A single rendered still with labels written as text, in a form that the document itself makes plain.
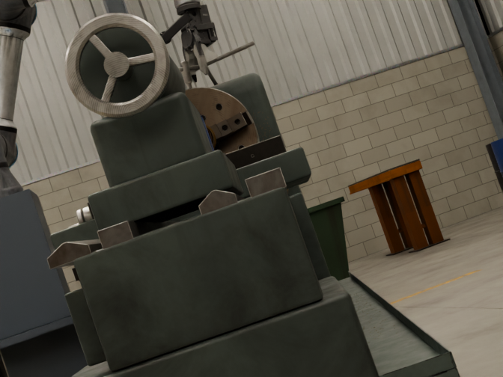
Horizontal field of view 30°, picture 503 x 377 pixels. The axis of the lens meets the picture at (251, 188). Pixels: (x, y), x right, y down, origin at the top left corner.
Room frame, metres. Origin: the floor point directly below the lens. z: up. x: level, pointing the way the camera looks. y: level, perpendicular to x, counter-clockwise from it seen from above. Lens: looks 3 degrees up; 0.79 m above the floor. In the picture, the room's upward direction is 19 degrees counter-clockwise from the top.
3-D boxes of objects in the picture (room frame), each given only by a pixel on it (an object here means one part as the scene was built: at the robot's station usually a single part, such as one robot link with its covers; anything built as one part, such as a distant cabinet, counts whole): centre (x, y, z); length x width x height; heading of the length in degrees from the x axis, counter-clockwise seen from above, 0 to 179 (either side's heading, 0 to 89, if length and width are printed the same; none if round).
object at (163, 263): (2.30, 0.10, 0.77); 2.10 x 0.34 x 0.18; 179
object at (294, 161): (1.99, 0.14, 0.90); 0.53 x 0.30 x 0.06; 89
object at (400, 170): (11.60, -1.58, 0.50); 1.61 x 0.44 x 1.00; 13
